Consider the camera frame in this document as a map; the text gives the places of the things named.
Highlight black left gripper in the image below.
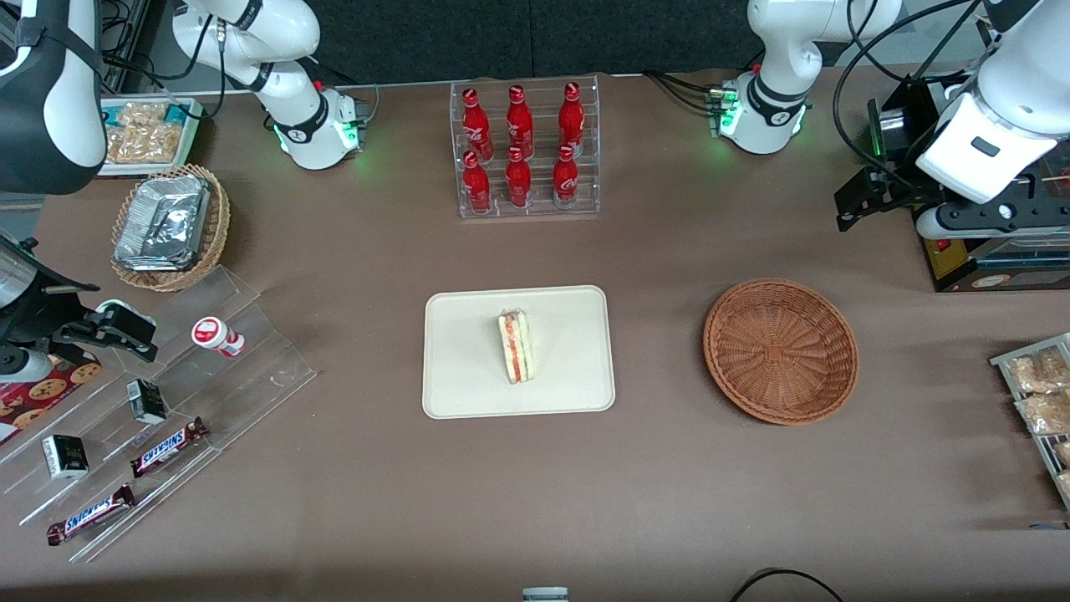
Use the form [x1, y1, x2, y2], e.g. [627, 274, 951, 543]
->
[836, 163, 947, 232]

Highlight stack of foil trays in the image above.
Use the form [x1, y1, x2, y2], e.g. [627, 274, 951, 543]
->
[114, 176, 211, 273]

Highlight black food warmer cabinet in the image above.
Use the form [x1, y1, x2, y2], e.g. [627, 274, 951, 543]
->
[867, 71, 1070, 293]

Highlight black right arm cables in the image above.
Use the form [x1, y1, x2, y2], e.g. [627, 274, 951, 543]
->
[100, 0, 277, 126]

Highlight white snack tray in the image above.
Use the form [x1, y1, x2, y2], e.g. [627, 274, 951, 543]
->
[99, 96, 204, 178]

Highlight tan wicker basket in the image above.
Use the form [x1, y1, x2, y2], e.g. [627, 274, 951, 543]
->
[110, 163, 232, 293]

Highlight red cola bottle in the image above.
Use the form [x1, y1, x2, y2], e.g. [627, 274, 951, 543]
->
[506, 85, 536, 160]
[461, 150, 492, 214]
[552, 145, 581, 210]
[461, 88, 494, 161]
[505, 147, 533, 208]
[558, 81, 586, 156]

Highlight red cookie print package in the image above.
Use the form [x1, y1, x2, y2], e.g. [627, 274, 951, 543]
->
[0, 355, 103, 446]

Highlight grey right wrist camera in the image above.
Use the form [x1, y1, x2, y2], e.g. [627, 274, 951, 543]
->
[0, 345, 54, 384]

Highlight triangle sandwich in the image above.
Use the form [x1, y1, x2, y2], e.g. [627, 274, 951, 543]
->
[498, 308, 537, 385]

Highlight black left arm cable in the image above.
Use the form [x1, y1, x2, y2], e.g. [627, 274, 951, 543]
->
[831, 0, 1004, 195]

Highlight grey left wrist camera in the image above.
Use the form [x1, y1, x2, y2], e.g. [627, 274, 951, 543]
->
[915, 201, 1070, 241]

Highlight small black carton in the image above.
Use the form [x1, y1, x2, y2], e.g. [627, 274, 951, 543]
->
[126, 379, 167, 424]
[42, 434, 89, 480]

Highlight brown round wicker basket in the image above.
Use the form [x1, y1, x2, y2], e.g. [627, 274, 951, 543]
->
[702, 278, 860, 426]

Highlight snickers chocolate bar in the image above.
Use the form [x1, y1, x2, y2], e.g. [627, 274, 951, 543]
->
[130, 416, 210, 479]
[46, 483, 136, 546]

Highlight tray of packaged snacks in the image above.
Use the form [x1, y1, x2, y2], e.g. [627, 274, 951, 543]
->
[989, 333, 1070, 511]

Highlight black left base cables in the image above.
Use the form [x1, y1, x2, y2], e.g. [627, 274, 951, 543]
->
[644, 71, 725, 115]

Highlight small red white bottle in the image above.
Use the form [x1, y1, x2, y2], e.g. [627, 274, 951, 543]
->
[191, 317, 246, 359]

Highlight cream plastic tray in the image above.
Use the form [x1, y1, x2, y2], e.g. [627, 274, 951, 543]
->
[422, 285, 617, 420]

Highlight clear bag of crackers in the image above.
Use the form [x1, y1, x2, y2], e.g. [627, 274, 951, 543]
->
[117, 102, 170, 128]
[105, 124, 188, 165]

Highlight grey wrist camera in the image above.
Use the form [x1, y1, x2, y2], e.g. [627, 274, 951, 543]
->
[915, 201, 1070, 241]
[0, 345, 54, 384]

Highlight black looped floor cable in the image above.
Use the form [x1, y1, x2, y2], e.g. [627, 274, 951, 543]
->
[729, 568, 845, 602]

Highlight clear acrylic stepped display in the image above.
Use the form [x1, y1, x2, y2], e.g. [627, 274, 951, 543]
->
[0, 266, 318, 564]

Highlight clear acrylic bottle rack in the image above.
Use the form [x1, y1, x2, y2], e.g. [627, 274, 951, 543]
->
[449, 74, 603, 220]

